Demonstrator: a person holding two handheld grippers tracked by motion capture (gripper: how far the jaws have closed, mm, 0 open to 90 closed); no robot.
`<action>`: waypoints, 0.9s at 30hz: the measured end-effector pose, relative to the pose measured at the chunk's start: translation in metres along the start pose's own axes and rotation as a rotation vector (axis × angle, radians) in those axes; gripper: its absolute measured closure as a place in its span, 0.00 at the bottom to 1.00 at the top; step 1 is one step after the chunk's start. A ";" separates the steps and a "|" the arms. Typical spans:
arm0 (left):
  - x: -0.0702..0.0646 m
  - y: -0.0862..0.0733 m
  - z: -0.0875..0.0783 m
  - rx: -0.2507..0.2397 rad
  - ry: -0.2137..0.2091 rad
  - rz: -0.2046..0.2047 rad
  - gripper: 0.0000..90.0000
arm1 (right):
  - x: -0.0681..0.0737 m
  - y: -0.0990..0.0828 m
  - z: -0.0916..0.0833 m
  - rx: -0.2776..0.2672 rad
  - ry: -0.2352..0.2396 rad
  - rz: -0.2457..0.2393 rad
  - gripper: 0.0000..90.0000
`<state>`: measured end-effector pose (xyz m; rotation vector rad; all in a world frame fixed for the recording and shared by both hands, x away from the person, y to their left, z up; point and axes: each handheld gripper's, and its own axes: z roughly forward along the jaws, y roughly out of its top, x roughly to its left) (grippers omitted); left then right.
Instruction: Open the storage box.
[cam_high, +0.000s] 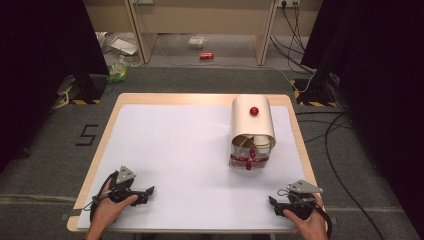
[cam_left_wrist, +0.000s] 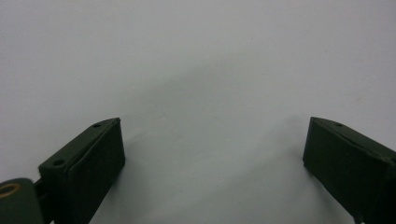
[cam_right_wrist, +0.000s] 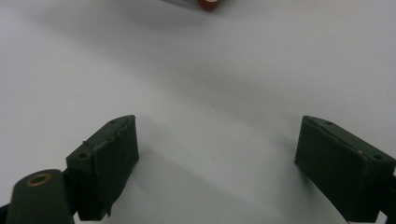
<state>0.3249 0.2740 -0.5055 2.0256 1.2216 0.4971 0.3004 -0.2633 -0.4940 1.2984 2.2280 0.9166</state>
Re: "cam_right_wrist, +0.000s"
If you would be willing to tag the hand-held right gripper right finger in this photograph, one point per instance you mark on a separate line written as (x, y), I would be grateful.
(342, 168)

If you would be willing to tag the red round object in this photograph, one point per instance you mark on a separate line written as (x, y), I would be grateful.
(207, 4)

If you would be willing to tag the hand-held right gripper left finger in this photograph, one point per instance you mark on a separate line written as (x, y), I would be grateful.
(106, 168)

